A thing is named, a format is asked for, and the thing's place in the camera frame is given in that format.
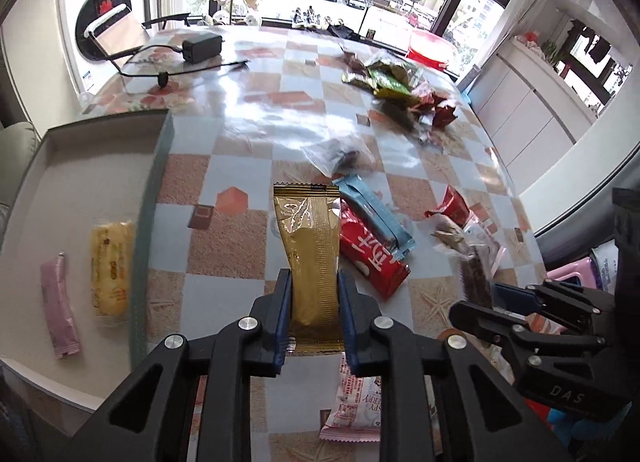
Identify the pile of assorted snack packets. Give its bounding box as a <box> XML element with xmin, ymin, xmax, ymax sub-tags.
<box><xmin>341</xmin><ymin>49</ymin><xmax>459</xmax><ymax>136</ymax></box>

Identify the grey cardboard box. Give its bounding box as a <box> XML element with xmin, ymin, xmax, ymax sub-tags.
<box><xmin>0</xmin><ymin>110</ymin><xmax>176</xmax><ymax>414</ymax></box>

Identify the gold snack packet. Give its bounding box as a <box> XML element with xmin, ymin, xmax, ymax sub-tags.
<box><xmin>273</xmin><ymin>183</ymin><xmax>346</xmax><ymax>356</ymax></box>

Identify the clear packet with dark snack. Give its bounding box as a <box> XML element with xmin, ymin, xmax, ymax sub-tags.
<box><xmin>300</xmin><ymin>137</ymin><xmax>372</xmax><ymax>178</ymax></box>

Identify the checkered tablecloth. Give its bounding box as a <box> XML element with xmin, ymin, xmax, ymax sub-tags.
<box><xmin>80</xmin><ymin>25</ymin><xmax>549</xmax><ymax>462</ymax></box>

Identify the clear packet with tan snack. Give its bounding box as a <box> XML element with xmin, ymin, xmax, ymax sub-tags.
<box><xmin>431</xmin><ymin>218</ymin><xmax>482</xmax><ymax>257</ymax></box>

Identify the yellow snack packet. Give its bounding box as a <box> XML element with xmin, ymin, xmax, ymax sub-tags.
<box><xmin>89</xmin><ymin>221</ymin><xmax>136</xmax><ymax>326</ymax></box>

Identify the black power adapter with cable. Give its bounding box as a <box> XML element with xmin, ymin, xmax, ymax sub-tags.
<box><xmin>117</xmin><ymin>44</ymin><xmax>251</xmax><ymax>88</ymax></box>

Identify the green potted plant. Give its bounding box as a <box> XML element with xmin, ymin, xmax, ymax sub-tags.
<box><xmin>542</xmin><ymin>39</ymin><xmax>567</xmax><ymax>69</ymax></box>

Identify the blue snack packet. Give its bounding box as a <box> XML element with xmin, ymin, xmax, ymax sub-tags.
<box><xmin>332</xmin><ymin>175</ymin><xmax>417</xmax><ymax>259</ymax></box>

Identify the red plastic basin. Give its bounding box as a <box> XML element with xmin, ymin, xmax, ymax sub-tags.
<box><xmin>407</xmin><ymin>29</ymin><xmax>457</xmax><ymax>69</ymax></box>

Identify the small dark red snack packet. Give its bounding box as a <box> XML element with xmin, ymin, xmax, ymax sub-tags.
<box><xmin>424</xmin><ymin>185</ymin><xmax>471</xmax><ymax>226</ymax></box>

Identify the pink and white snack packet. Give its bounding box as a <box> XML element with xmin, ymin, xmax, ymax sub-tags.
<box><xmin>319</xmin><ymin>352</ymin><xmax>384</xmax><ymax>443</ymax></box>

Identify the pink plastic stool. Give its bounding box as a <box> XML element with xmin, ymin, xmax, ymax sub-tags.
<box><xmin>545</xmin><ymin>262</ymin><xmax>601</xmax><ymax>294</ymax></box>

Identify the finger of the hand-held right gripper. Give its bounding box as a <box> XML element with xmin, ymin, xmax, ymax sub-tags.
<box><xmin>448</xmin><ymin>301</ymin><xmax>609</xmax><ymax>379</ymax></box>
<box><xmin>492</xmin><ymin>280</ymin><xmax>616</xmax><ymax>339</ymax></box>

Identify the clear packet with brown bar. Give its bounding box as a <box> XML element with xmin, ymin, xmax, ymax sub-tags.
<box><xmin>456</xmin><ymin>237</ymin><xmax>502</xmax><ymax>309</ymax></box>

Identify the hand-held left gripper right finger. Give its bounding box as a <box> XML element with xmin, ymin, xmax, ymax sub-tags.
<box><xmin>337</xmin><ymin>270</ymin><xmax>567</xmax><ymax>462</ymax></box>

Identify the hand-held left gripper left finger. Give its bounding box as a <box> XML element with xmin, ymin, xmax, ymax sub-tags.
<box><xmin>65</xmin><ymin>269</ymin><xmax>294</xmax><ymax>462</ymax></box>

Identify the white wipes pack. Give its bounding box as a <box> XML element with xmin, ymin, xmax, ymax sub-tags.
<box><xmin>589</xmin><ymin>241</ymin><xmax>622</xmax><ymax>294</ymax></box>

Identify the folding chair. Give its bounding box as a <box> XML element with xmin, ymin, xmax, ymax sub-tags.
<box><xmin>82</xmin><ymin>4</ymin><xmax>191</xmax><ymax>76</ymax></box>

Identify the grey sofa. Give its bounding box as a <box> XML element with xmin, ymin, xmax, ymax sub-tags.
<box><xmin>0</xmin><ymin>121</ymin><xmax>42</xmax><ymax>224</ymax></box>

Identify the white cabinet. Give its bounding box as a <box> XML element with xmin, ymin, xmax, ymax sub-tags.
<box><xmin>469</xmin><ymin>36</ymin><xmax>599</xmax><ymax>204</ymax></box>

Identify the blue plastic toy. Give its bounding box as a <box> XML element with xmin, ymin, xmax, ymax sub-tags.
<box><xmin>547</xmin><ymin>402</ymin><xmax>637</xmax><ymax>449</ymax></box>

